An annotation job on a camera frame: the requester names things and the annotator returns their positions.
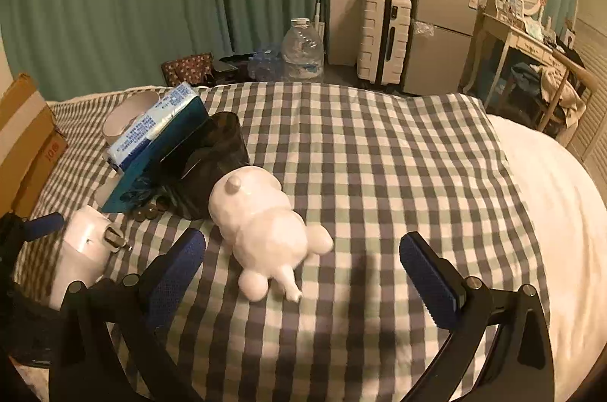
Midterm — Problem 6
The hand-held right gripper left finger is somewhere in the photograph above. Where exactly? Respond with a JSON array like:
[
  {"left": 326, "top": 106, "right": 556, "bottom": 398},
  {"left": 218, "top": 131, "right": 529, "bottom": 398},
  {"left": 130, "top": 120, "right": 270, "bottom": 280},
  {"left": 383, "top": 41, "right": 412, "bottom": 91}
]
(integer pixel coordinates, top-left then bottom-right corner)
[{"left": 50, "top": 228, "right": 207, "bottom": 402}]

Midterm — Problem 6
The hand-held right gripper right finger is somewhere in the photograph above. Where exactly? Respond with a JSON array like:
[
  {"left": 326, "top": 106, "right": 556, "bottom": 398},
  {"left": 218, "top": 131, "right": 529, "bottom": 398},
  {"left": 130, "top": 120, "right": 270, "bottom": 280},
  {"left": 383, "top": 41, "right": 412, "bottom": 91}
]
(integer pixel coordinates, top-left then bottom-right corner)
[{"left": 398, "top": 231, "right": 557, "bottom": 402}]

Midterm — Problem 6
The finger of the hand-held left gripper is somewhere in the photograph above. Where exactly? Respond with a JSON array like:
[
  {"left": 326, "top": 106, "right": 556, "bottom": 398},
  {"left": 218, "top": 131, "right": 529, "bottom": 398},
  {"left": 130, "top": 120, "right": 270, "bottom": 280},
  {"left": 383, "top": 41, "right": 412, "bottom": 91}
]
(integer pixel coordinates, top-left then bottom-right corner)
[{"left": 0, "top": 212, "right": 64, "bottom": 252}]

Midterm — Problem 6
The white plug charger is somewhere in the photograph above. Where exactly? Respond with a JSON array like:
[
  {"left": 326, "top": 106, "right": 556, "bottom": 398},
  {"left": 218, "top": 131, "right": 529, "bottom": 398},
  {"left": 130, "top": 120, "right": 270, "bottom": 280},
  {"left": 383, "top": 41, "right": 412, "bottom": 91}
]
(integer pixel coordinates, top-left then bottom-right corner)
[{"left": 49, "top": 204, "right": 134, "bottom": 310}]

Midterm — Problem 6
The brown cardboard box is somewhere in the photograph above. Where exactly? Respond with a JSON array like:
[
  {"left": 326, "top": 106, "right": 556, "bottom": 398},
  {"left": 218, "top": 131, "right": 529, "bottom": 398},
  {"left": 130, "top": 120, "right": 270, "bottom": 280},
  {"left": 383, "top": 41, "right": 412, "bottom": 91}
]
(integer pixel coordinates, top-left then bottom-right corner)
[{"left": 0, "top": 72, "right": 68, "bottom": 218}]

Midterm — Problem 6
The white toy figure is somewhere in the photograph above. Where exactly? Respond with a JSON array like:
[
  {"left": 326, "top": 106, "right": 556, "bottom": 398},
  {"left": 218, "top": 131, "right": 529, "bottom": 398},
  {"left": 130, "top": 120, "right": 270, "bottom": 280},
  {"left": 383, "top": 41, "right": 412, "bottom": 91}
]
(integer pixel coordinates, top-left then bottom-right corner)
[{"left": 209, "top": 166, "right": 334, "bottom": 302}]

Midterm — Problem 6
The black plastic container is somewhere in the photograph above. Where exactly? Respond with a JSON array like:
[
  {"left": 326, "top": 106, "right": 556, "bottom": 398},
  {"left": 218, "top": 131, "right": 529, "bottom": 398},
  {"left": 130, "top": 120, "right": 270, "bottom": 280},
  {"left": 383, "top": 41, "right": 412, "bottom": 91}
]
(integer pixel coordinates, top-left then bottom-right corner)
[{"left": 159, "top": 112, "right": 250, "bottom": 220}]

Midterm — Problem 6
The white tape roll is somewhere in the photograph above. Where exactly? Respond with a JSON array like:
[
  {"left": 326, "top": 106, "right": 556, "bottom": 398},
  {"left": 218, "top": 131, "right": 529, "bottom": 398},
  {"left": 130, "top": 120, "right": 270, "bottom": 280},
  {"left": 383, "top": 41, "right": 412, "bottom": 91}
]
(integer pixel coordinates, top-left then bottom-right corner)
[{"left": 103, "top": 93, "right": 159, "bottom": 144}]

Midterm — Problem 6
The teal box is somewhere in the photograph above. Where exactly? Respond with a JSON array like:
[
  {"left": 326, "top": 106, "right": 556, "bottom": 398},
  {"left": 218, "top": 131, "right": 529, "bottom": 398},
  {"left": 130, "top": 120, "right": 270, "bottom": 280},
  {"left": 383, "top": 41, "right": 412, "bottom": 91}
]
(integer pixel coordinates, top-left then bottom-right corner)
[{"left": 101, "top": 96, "right": 212, "bottom": 214}]

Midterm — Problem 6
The green checkered cloth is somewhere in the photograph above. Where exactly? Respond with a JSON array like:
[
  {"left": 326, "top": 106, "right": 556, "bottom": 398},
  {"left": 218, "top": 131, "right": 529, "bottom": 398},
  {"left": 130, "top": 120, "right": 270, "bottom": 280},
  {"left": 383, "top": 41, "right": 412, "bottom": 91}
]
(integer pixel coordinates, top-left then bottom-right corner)
[{"left": 14, "top": 82, "right": 553, "bottom": 402}]

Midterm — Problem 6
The blue white carton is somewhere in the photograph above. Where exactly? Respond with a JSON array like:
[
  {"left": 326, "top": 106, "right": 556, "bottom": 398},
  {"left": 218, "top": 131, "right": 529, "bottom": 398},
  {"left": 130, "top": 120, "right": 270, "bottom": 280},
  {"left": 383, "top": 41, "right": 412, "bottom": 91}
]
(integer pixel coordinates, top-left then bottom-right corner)
[{"left": 105, "top": 82, "right": 202, "bottom": 173}]

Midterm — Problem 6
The white bed cover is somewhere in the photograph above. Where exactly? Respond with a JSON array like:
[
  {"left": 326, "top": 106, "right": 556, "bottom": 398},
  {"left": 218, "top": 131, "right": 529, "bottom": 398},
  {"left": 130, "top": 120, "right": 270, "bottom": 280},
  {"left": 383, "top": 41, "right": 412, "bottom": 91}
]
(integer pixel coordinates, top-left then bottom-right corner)
[{"left": 486, "top": 113, "right": 607, "bottom": 402}]

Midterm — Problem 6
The brown patterned bag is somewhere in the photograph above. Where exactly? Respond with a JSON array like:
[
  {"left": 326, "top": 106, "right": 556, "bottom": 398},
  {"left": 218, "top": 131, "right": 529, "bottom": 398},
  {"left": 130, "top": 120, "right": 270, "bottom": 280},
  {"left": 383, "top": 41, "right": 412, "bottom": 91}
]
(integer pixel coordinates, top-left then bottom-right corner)
[{"left": 161, "top": 52, "right": 214, "bottom": 87}]

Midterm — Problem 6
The wooden chair with clothes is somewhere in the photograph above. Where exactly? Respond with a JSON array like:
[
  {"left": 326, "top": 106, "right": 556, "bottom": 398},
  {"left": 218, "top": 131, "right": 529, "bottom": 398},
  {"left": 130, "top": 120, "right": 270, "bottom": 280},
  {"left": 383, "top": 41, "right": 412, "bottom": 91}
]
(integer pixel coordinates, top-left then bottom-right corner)
[{"left": 510, "top": 63, "right": 586, "bottom": 128}]

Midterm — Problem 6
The pack of water bottles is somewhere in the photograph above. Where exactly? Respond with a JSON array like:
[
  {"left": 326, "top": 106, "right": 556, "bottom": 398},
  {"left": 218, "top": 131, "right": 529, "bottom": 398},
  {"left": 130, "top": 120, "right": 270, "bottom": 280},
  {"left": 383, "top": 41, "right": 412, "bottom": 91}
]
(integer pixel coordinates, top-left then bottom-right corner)
[{"left": 247, "top": 44, "right": 288, "bottom": 81}]

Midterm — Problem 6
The grey small fridge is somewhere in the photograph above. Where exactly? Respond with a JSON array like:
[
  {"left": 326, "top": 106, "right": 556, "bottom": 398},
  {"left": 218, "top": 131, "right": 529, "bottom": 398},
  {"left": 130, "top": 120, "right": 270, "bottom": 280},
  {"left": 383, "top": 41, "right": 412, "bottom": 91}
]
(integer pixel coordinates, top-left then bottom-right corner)
[{"left": 403, "top": 0, "right": 480, "bottom": 96}]

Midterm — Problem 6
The white louvred wardrobe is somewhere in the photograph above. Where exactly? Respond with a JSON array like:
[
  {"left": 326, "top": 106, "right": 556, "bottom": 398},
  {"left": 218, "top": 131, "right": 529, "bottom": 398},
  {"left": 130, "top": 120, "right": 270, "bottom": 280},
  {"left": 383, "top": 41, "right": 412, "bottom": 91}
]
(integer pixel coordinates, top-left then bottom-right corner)
[{"left": 566, "top": 18, "right": 607, "bottom": 166}]

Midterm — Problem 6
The white suitcase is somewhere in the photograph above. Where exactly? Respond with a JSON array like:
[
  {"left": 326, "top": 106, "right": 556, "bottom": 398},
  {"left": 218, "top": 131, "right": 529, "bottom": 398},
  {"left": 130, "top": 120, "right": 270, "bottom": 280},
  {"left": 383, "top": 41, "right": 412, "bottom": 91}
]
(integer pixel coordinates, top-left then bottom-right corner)
[{"left": 357, "top": 0, "right": 412, "bottom": 86}]

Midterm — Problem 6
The white dressing table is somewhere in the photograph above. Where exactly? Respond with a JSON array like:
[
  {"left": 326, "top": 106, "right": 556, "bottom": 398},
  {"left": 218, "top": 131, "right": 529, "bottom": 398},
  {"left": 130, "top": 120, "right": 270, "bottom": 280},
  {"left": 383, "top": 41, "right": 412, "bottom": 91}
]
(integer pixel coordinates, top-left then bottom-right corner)
[{"left": 462, "top": 0, "right": 570, "bottom": 99}]

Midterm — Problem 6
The large clear water jug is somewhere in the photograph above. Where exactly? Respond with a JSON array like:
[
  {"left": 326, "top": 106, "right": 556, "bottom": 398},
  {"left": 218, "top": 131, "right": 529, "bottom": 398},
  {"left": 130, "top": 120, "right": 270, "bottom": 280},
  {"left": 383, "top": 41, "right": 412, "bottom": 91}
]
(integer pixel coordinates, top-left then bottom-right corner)
[{"left": 282, "top": 18, "right": 326, "bottom": 83}]

